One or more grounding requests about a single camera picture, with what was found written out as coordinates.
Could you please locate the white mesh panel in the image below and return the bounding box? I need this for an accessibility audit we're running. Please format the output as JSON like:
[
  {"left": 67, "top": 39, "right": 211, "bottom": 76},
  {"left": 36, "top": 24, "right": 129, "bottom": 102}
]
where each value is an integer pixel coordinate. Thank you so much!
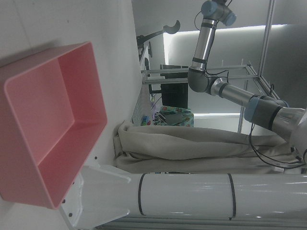
[{"left": 130, "top": 83, "right": 154, "bottom": 125}]

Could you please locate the beige curtain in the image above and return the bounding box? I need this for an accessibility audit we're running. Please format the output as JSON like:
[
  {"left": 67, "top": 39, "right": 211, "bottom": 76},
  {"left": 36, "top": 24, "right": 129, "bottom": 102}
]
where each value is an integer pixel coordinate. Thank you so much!
[{"left": 112, "top": 119, "right": 307, "bottom": 175}]

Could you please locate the green floral storage box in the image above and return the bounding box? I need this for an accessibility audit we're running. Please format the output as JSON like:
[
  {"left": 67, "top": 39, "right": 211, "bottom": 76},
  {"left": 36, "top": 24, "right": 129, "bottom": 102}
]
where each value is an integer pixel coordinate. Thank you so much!
[{"left": 159, "top": 105, "right": 194, "bottom": 127}]

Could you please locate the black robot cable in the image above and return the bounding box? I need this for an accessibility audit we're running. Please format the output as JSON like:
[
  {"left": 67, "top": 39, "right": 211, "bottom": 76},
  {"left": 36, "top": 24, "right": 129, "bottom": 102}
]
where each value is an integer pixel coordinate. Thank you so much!
[{"left": 248, "top": 121, "right": 307, "bottom": 167}]

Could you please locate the pink plastic basket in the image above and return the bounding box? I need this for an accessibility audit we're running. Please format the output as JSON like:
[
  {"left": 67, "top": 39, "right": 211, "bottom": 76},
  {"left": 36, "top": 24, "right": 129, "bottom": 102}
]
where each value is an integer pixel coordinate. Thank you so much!
[{"left": 0, "top": 41, "right": 108, "bottom": 211}]

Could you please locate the black band on stand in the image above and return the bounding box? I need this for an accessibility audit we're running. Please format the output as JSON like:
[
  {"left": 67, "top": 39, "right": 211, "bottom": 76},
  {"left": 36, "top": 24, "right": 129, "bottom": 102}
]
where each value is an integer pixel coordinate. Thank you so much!
[{"left": 137, "top": 172, "right": 145, "bottom": 216}]

